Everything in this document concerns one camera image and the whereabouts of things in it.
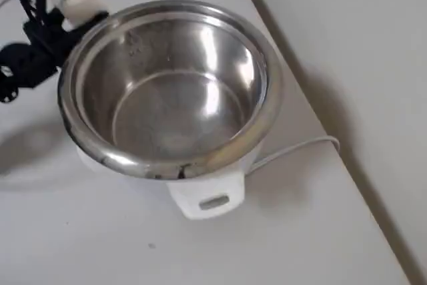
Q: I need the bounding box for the white uncooked rice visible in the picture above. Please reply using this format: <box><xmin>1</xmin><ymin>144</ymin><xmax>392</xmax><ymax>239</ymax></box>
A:
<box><xmin>65</xmin><ymin>0</ymin><xmax>101</xmax><ymax>24</ymax></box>

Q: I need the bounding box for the white electric rice cooker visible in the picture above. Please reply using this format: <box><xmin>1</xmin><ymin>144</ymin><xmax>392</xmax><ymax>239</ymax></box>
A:
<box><xmin>75</xmin><ymin>0</ymin><xmax>284</xmax><ymax>221</ymax></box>

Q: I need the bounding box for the stainless steel inner pot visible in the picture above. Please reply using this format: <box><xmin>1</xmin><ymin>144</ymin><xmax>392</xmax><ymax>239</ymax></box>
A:
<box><xmin>71</xmin><ymin>7</ymin><xmax>270</xmax><ymax>166</ymax></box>

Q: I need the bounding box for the black camera board with mount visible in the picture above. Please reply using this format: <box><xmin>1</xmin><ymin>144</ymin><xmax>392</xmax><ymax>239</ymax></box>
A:
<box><xmin>0</xmin><ymin>41</ymin><xmax>59</xmax><ymax>104</ymax></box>

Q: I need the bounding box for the white power cord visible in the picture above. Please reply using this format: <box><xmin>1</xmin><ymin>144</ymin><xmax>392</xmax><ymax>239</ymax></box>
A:
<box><xmin>248</xmin><ymin>135</ymin><xmax>341</xmax><ymax>174</ymax></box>

